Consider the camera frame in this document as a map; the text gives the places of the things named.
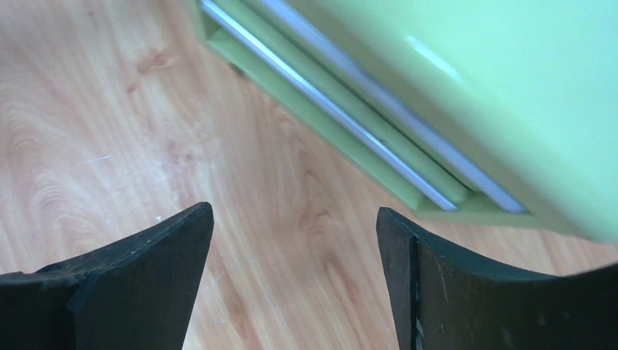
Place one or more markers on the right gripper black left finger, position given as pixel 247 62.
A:
pixel 135 293

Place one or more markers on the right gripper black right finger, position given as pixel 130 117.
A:
pixel 445 296

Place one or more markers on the green drawer cabinet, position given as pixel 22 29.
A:
pixel 486 112

